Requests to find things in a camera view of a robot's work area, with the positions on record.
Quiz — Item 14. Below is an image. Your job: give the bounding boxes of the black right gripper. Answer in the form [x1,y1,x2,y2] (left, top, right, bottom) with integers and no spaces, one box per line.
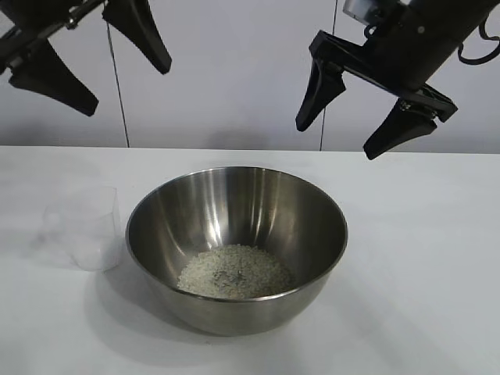
[295,11,463,161]

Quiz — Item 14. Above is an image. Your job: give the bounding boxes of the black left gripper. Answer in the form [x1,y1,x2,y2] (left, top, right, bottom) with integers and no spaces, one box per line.
[0,0,173,118]

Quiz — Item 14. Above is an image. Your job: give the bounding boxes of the clear plastic measuring cup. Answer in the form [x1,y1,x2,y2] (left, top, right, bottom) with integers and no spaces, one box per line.
[38,186,128,273]

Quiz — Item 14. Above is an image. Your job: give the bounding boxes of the white rice grains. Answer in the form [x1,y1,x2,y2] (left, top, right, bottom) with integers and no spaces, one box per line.
[176,244,293,301]

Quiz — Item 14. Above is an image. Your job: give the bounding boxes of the stainless steel mixing bowl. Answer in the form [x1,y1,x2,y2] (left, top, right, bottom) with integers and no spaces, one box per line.
[125,166,349,337]

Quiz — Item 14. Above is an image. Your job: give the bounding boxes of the thin dark wall strip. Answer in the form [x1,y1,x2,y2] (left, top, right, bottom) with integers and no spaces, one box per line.
[104,17,130,149]

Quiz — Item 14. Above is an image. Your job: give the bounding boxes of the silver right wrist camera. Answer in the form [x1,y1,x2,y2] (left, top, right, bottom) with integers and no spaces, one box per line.
[342,0,386,23]

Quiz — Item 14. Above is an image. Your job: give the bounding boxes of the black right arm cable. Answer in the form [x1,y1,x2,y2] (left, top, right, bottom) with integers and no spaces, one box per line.
[456,11,500,66]

